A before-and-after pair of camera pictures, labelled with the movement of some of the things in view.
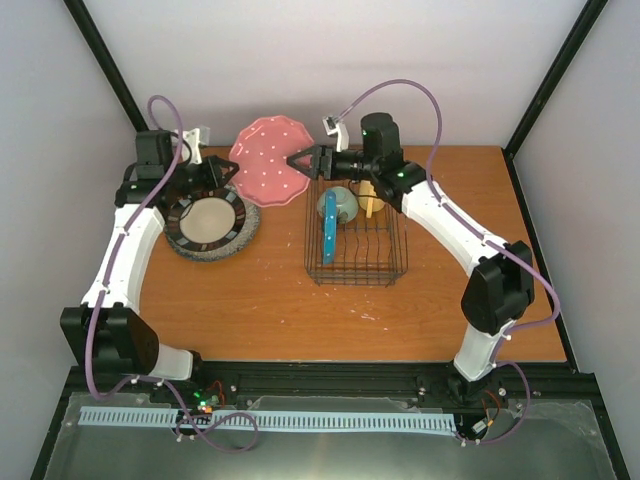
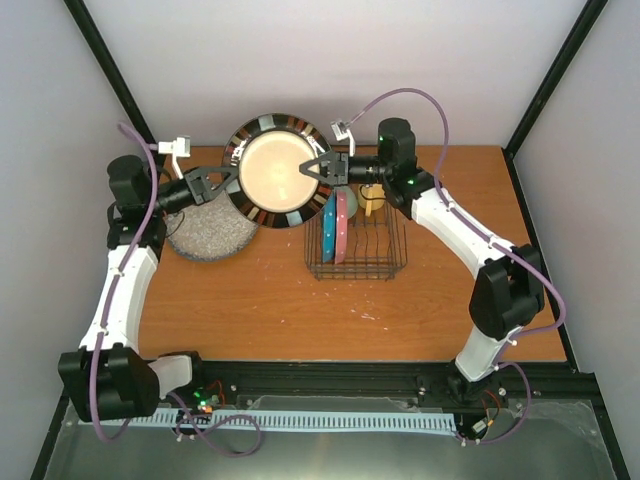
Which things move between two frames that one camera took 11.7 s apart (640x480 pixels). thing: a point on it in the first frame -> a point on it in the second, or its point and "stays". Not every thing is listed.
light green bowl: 347,204 stays
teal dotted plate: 330,228 stays
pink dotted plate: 261,151 -> 341,227
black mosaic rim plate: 205,219 -> 270,189
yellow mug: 368,199 stays
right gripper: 312,172 stays
